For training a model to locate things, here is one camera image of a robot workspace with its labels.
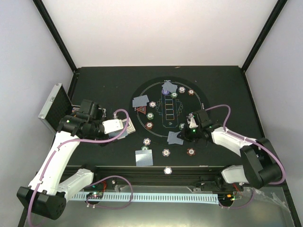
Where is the blue playing card deck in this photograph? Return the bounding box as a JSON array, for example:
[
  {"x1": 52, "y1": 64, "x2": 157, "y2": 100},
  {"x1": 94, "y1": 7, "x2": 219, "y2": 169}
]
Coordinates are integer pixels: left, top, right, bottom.
[{"x1": 108, "y1": 130, "x2": 127, "y2": 140}]

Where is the red poker chip stack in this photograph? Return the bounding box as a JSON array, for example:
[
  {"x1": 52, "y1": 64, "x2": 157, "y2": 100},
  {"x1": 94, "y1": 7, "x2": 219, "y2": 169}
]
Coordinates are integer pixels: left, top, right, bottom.
[{"x1": 187, "y1": 148, "x2": 196, "y2": 156}]

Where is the dealt blue card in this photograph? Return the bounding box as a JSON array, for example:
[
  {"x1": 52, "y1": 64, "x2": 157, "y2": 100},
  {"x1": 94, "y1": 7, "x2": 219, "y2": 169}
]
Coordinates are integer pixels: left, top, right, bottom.
[
  {"x1": 135, "y1": 149, "x2": 153, "y2": 167},
  {"x1": 132, "y1": 99, "x2": 149, "y2": 107},
  {"x1": 162, "y1": 81, "x2": 178, "y2": 93},
  {"x1": 167, "y1": 138, "x2": 184, "y2": 145}
]

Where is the red chip mat top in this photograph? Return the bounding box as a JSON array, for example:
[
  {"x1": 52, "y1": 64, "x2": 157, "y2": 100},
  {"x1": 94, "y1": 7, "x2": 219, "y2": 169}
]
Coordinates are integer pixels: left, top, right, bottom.
[{"x1": 188, "y1": 89, "x2": 195, "y2": 96}]

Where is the blue poker chip stack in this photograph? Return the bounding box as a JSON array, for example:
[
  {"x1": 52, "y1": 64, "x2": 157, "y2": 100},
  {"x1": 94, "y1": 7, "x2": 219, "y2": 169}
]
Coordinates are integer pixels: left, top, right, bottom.
[{"x1": 162, "y1": 149, "x2": 170, "y2": 157}]

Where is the red triangular dealer button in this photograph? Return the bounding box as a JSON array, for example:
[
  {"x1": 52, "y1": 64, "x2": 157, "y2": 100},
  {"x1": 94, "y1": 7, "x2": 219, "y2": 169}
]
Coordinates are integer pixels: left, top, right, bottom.
[{"x1": 136, "y1": 106, "x2": 147, "y2": 114}]

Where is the dealt blue card top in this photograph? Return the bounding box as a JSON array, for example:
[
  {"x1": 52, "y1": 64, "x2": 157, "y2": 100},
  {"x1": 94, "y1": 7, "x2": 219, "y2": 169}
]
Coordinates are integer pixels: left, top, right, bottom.
[{"x1": 162, "y1": 81, "x2": 178, "y2": 93}]

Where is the purple round blind button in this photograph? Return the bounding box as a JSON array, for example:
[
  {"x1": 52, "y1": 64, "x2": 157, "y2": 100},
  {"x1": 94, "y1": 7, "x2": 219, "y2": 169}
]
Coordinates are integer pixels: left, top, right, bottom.
[{"x1": 161, "y1": 90, "x2": 168, "y2": 95}]

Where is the white chip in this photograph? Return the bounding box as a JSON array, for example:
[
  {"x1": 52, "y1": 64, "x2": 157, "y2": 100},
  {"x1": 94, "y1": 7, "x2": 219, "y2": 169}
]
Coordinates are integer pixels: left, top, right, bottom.
[{"x1": 163, "y1": 166, "x2": 172, "y2": 175}]

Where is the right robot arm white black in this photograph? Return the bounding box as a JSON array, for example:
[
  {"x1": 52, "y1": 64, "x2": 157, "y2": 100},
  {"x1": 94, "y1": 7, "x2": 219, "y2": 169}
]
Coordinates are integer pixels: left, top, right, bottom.
[{"x1": 177, "y1": 110, "x2": 286, "y2": 191}]

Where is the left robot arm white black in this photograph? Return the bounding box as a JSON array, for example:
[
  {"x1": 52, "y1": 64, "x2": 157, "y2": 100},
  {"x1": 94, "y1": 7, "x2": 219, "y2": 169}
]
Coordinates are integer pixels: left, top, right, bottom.
[{"x1": 17, "y1": 100, "x2": 129, "y2": 220}]

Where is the white card box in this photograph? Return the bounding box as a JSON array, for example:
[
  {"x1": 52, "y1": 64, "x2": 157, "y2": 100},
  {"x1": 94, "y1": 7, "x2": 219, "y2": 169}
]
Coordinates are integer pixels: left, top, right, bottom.
[{"x1": 124, "y1": 118, "x2": 136, "y2": 135}]

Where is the round black poker mat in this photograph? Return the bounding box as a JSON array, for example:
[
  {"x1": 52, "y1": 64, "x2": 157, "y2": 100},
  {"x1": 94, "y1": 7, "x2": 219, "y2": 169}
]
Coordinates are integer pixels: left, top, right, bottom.
[{"x1": 129, "y1": 77, "x2": 209, "y2": 145}]

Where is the aluminium poker chip case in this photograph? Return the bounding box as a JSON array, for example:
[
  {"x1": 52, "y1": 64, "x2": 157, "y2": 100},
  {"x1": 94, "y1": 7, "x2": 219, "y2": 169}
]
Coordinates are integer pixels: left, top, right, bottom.
[{"x1": 37, "y1": 83, "x2": 107, "y2": 143}]

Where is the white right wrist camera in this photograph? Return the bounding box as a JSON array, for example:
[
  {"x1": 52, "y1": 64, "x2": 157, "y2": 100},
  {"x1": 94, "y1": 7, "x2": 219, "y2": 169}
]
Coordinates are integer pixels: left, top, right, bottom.
[{"x1": 188, "y1": 116, "x2": 198, "y2": 129}]

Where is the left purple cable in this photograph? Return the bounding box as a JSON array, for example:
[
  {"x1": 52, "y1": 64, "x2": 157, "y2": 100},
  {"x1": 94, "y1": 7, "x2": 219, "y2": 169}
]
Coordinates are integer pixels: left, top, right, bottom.
[{"x1": 27, "y1": 108, "x2": 133, "y2": 227}]

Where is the purple cable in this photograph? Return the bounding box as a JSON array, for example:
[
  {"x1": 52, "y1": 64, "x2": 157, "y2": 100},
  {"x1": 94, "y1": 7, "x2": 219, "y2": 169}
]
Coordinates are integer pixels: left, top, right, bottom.
[
  {"x1": 27, "y1": 108, "x2": 133, "y2": 227},
  {"x1": 205, "y1": 104, "x2": 286, "y2": 210}
]

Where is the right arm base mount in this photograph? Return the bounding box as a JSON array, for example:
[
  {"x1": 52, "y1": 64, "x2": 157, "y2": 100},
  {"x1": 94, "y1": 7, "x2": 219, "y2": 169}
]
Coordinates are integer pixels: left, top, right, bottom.
[{"x1": 196, "y1": 175, "x2": 244, "y2": 208}]

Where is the white slotted cable duct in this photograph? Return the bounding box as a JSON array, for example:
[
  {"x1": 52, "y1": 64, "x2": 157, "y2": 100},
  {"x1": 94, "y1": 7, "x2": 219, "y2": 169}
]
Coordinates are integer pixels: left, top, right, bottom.
[{"x1": 71, "y1": 192, "x2": 219, "y2": 205}]

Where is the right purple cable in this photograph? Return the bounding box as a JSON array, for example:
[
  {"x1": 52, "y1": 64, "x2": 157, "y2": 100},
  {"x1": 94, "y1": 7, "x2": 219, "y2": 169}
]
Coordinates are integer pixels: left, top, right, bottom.
[{"x1": 205, "y1": 104, "x2": 286, "y2": 210}]

